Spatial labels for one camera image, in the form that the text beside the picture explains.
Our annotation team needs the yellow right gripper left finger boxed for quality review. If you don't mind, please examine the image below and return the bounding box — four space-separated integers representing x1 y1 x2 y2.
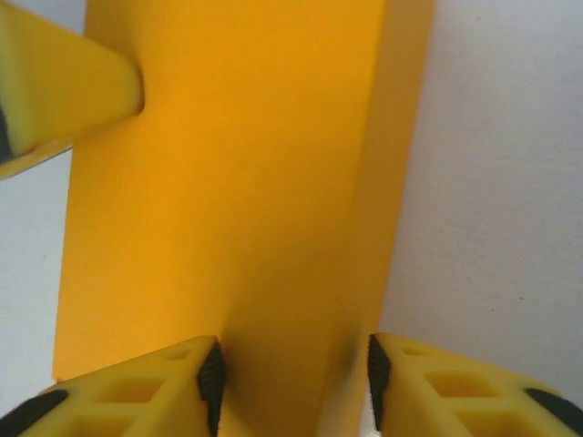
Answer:
0 334 228 437

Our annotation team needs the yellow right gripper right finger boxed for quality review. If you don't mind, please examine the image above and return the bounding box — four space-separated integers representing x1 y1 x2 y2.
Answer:
366 331 583 437

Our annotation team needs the yellow cardboard box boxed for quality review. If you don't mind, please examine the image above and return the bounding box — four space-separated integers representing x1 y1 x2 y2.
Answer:
52 0 436 437

